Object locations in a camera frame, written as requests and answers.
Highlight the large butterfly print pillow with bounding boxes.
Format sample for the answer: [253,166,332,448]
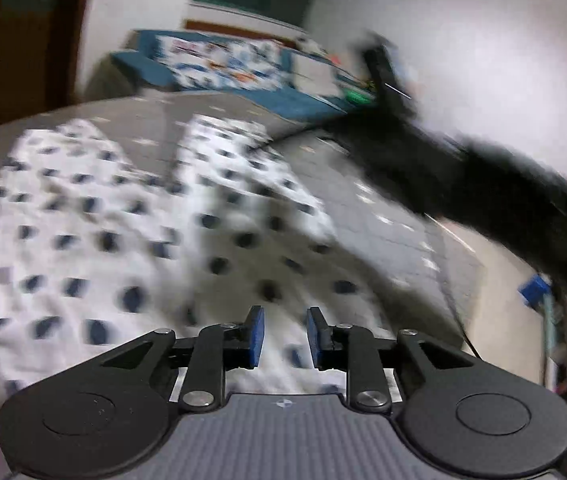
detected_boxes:
[162,35,234,90]

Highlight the white polka dot pants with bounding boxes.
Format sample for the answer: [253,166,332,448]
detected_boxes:
[0,114,404,397]

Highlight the small butterfly print pillow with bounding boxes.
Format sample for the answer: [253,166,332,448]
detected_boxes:
[218,40,290,92]

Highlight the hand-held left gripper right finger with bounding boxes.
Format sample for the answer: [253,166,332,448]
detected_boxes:
[307,306,484,413]

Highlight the beige cushion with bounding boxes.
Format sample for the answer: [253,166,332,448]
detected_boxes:
[291,52,338,97]

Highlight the brown wooden door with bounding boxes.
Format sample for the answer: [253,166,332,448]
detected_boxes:
[0,0,100,135]

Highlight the grey star quilted table cover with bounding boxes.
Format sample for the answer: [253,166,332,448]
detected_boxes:
[0,87,470,361]

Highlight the blue sofa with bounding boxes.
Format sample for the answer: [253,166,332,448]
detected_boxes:
[111,29,381,122]

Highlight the person's right forearm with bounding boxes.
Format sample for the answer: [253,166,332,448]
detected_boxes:
[458,137,567,318]

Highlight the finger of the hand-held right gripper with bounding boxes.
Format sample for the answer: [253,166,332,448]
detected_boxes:
[361,34,418,112]

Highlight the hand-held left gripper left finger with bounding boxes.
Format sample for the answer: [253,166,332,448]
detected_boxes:
[84,306,266,412]

